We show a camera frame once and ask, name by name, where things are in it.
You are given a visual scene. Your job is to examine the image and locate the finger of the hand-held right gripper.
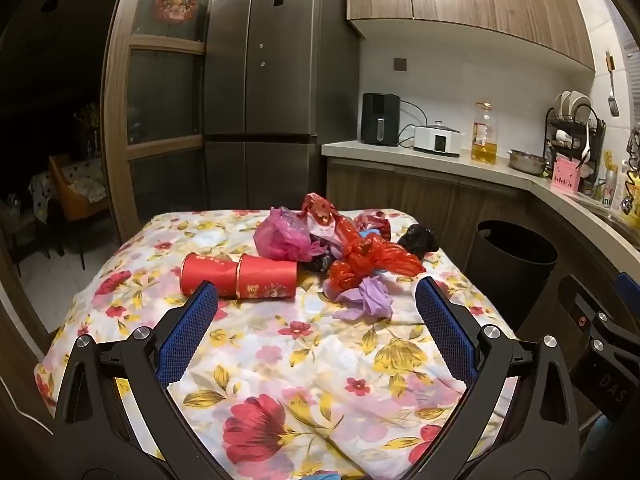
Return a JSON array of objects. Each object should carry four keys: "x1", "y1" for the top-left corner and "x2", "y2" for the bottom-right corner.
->
[{"x1": 556, "y1": 272, "x2": 640, "y2": 361}]

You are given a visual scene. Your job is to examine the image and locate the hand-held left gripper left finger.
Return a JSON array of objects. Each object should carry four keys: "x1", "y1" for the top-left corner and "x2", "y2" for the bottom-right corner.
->
[{"x1": 52, "y1": 280, "x2": 236, "y2": 480}]

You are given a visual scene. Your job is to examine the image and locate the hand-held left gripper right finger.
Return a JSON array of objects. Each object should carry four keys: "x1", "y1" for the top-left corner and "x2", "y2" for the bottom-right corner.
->
[{"x1": 400, "y1": 276, "x2": 581, "y2": 480}]

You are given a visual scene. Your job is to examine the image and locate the red paper cup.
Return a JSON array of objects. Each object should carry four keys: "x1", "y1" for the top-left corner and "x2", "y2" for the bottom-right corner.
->
[
  {"x1": 179, "y1": 253, "x2": 241, "y2": 297},
  {"x1": 235, "y1": 254, "x2": 298, "y2": 300}
]

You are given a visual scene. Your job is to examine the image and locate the purple plastic bag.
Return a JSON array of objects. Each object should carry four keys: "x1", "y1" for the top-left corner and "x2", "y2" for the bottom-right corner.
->
[{"x1": 322, "y1": 275, "x2": 396, "y2": 322}]

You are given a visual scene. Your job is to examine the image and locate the black trash bin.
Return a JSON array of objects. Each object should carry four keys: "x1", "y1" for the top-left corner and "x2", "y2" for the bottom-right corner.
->
[{"x1": 464, "y1": 219, "x2": 560, "y2": 333}]

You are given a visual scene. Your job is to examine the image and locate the black plastic bag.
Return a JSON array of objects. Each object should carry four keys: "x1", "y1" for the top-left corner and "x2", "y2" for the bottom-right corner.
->
[{"x1": 397, "y1": 224, "x2": 441, "y2": 261}]

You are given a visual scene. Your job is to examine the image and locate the large red plastic bag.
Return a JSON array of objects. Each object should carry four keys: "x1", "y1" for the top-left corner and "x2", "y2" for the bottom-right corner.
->
[{"x1": 327, "y1": 220, "x2": 426, "y2": 293}]

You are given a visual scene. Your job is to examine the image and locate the dark red plastic bag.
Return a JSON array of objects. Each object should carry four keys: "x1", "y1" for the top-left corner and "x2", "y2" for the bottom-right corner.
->
[{"x1": 355, "y1": 212, "x2": 393, "y2": 241}]

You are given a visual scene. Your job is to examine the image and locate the pink plastic bag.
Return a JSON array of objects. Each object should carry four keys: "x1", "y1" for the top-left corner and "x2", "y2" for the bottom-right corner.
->
[{"x1": 253, "y1": 206, "x2": 326, "y2": 263}]

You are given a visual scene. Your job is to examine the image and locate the red white printed plastic bag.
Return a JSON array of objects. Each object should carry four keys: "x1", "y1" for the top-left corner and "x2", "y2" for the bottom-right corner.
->
[{"x1": 300, "y1": 192, "x2": 351, "y2": 241}]

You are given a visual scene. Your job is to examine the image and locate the person's blue pants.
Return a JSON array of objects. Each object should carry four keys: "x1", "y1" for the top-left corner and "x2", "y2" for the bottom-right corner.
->
[{"x1": 580, "y1": 410, "x2": 640, "y2": 463}]

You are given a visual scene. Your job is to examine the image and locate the steel sink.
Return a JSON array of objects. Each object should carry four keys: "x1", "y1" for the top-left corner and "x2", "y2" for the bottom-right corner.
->
[{"x1": 570, "y1": 195, "x2": 640, "y2": 241}]

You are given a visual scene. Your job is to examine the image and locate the yellow bottle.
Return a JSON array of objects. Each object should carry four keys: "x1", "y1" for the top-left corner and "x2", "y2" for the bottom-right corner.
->
[{"x1": 620, "y1": 165, "x2": 640, "y2": 221}]

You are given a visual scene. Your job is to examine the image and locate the silver drink can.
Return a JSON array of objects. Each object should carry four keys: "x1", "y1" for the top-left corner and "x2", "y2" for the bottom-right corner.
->
[{"x1": 602, "y1": 169, "x2": 618, "y2": 208}]

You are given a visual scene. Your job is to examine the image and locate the floral tablecloth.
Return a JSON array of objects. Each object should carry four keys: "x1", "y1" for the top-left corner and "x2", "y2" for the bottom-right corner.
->
[{"x1": 34, "y1": 207, "x2": 521, "y2": 480}]

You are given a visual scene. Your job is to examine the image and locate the pink box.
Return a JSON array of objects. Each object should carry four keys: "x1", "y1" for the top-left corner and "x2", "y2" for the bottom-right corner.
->
[{"x1": 551, "y1": 156, "x2": 591, "y2": 192}]

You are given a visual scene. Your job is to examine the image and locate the white ladle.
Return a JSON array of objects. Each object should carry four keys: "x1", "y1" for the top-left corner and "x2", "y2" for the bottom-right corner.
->
[{"x1": 579, "y1": 120, "x2": 596, "y2": 162}]

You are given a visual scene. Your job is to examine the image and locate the wooden kitchen counter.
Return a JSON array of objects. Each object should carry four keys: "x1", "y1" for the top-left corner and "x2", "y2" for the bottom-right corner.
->
[{"x1": 321, "y1": 140, "x2": 640, "y2": 361}]

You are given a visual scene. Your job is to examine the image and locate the black dish rack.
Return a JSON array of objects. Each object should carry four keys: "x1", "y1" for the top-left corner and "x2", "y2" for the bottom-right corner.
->
[{"x1": 544, "y1": 91, "x2": 607, "y2": 193}]

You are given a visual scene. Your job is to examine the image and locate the steel bowl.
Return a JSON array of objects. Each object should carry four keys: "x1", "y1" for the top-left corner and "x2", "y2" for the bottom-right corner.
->
[{"x1": 508, "y1": 149, "x2": 550, "y2": 177}]

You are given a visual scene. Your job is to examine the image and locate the orange chair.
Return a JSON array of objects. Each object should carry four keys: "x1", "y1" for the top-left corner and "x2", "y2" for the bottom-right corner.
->
[{"x1": 48, "y1": 154, "x2": 108, "y2": 221}]

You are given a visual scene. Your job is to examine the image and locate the hanging metal spatula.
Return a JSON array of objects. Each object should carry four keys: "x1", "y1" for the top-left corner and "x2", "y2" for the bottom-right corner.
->
[{"x1": 605, "y1": 51, "x2": 621, "y2": 117}]

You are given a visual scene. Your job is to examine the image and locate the cooking oil bottle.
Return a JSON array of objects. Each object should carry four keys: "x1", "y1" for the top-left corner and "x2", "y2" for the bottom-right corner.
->
[{"x1": 471, "y1": 102, "x2": 500, "y2": 166}]

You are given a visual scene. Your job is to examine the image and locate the white rice cooker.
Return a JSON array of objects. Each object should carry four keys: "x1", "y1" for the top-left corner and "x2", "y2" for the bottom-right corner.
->
[{"x1": 413, "y1": 120, "x2": 466, "y2": 157}]

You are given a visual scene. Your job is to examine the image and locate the polka dot tablecloth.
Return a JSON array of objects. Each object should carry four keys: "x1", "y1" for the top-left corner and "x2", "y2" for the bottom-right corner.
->
[{"x1": 27, "y1": 160, "x2": 106, "y2": 223}]

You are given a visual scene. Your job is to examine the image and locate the window blind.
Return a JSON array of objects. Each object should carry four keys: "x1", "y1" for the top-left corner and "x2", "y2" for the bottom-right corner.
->
[{"x1": 620, "y1": 25, "x2": 640, "y2": 126}]

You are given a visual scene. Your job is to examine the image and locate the black air fryer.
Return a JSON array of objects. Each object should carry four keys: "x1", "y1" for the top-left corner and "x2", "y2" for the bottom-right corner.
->
[{"x1": 361, "y1": 92, "x2": 402, "y2": 147}]

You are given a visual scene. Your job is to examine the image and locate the dark flower bouquet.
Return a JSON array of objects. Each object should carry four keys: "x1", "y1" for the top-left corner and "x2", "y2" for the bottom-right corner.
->
[{"x1": 74, "y1": 104, "x2": 103, "y2": 161}]

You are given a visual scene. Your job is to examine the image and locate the wooden glass door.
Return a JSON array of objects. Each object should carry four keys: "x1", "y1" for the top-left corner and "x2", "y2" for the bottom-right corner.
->
[{"x1": 102, "y1": 0, "x2": 248, "y2": 243}]

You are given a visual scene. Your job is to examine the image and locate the grey refrigerator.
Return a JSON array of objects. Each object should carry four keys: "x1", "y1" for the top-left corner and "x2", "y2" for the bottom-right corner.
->
[{"x1": 202, "y1": 0, "x2": 361, "y2": 211}]

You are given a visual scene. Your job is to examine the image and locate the wooden upper cabinets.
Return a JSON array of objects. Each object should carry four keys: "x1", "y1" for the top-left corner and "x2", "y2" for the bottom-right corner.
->
[{"x1": 346, "y1": 0, "x2": 596, "y2": 72}]

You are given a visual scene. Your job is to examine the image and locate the colourful floral sticker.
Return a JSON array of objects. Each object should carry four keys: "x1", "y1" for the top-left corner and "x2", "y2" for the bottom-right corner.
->
[{"x1": 155, "y1": 0, "x2": 198, "y2": 23}]

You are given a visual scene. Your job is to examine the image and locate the black power cable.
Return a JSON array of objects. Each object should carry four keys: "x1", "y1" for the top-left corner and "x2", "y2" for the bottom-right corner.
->
[{"x1": 399, "y1": 100, "x2": 427, "y2": 131}]

